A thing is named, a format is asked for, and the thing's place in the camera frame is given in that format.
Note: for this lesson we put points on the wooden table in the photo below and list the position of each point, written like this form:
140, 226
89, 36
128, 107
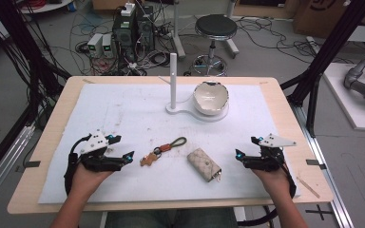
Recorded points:
53, 133

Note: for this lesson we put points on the round white table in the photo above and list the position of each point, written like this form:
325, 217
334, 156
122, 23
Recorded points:
44, 7

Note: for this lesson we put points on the white platform board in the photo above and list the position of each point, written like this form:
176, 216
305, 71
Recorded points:
345, 104

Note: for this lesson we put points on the white metal stand leg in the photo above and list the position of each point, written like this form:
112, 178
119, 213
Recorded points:
232, 44
178, 34

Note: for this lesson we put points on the thin wooden stick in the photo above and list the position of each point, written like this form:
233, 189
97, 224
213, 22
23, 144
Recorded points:
308, 187

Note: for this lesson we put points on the aluminium rail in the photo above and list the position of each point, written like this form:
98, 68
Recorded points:
326, 171
3, 164

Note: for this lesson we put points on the black computer tower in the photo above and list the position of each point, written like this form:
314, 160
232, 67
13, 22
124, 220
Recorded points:
124, 34
145, 28

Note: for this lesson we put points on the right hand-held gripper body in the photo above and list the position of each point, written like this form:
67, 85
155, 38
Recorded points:
271, 152

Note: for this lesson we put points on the person's left hand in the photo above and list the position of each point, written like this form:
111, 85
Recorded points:
88, 180

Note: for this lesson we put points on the white power adapter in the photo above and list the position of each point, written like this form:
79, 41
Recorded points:
128, 9

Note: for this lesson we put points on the beige quilted key case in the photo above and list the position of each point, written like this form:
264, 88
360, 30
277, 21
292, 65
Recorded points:
203, 164

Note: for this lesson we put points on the black round stool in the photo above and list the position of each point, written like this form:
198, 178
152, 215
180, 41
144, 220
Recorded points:
216, 27

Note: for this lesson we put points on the person's legs in jeans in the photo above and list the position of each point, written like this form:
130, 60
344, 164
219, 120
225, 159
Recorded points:
171, 219

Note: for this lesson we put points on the grey power supply box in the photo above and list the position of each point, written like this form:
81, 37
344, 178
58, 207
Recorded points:
107, 46
95, 45

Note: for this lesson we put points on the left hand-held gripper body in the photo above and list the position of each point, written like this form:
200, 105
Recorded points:
94, 144

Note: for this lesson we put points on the white foam mat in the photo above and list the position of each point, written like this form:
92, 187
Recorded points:
133, 110

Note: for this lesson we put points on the black tape strip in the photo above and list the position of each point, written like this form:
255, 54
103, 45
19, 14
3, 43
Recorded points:
313, 162
32, 164

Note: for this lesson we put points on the white power strip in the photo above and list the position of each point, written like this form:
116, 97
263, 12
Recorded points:
313, 43

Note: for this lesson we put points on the black metal frame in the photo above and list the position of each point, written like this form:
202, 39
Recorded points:
316, 72

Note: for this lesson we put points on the person's right hand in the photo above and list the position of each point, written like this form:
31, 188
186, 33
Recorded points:
272, 180

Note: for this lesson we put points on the brown cardboard box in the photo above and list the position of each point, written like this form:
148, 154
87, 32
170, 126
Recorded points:
326, 15

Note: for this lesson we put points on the white eggshell-shaped bowl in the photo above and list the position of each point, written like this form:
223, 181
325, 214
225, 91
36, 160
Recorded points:
210, 98

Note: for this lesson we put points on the white stand with post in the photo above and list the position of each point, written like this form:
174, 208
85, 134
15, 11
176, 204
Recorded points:
173, 82

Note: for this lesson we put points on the black tape cross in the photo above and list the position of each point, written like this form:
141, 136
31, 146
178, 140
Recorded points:
319, 212

